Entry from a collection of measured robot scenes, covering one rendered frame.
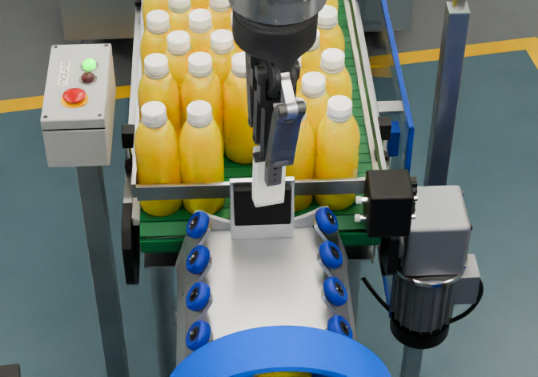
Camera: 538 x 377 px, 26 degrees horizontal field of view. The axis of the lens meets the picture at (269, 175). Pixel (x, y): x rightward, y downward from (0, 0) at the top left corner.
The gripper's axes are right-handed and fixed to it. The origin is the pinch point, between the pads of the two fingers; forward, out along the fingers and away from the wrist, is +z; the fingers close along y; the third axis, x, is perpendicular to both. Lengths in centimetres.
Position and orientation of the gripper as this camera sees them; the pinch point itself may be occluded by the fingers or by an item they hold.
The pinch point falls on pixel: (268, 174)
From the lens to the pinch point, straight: 114.6
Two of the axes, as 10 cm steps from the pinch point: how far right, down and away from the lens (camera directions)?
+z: -0.3, 7.4, 6.7
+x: 9.6, -1.6, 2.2
